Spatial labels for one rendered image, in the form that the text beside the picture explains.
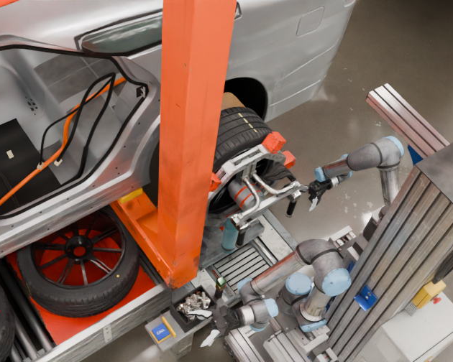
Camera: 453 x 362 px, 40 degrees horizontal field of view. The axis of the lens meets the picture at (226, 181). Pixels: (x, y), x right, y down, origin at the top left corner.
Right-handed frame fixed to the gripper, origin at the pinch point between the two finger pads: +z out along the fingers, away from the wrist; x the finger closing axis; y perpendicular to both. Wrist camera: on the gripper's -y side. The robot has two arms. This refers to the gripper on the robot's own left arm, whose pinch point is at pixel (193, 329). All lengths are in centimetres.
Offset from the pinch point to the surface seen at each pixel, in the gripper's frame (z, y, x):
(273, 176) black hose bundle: -68, 12, 75
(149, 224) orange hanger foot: -4, 37, 83
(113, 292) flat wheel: 21, 69, 69
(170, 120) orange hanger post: -6, -68, 48
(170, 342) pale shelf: 0, 75, 34
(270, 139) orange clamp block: -70, -2, 87
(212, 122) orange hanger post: -20, -67, 42
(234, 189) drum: -50, 24, 82
